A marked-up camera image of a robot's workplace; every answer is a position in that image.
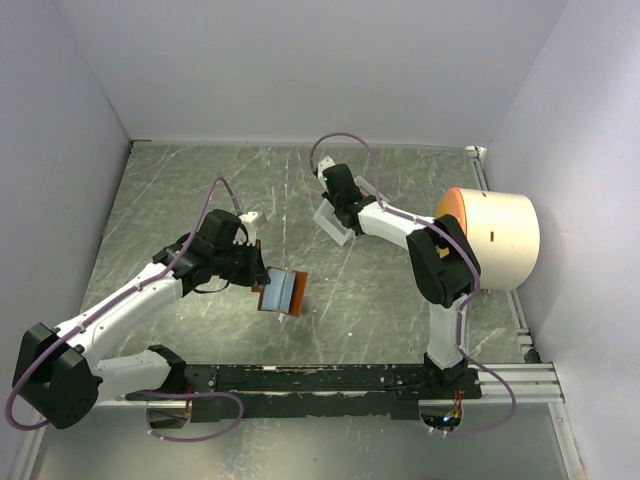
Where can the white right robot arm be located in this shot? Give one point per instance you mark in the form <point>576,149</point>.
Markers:
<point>445,269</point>

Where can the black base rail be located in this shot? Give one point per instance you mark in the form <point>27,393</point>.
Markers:
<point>332,390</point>

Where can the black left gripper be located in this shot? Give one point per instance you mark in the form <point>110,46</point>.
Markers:
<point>255,270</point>

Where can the white plastic card bin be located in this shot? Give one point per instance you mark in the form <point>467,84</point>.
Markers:
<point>325,216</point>

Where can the aluminium extrusion rail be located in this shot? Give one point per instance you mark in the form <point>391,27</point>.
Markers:
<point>530,383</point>

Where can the white cylinder with orange lid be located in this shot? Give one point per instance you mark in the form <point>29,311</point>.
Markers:
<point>502,230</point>

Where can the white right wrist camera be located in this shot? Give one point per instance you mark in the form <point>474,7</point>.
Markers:
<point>325,163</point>

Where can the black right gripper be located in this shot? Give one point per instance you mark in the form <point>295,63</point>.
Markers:
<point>326,195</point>

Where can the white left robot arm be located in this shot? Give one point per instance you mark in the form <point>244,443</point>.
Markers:
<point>62,372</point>

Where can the brown leather card holder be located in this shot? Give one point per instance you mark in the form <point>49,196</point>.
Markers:
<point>281,291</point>

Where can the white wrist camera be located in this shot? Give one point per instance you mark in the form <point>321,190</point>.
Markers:
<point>253,221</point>
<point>325,163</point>

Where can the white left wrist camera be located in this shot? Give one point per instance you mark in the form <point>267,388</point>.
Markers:
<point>253,221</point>

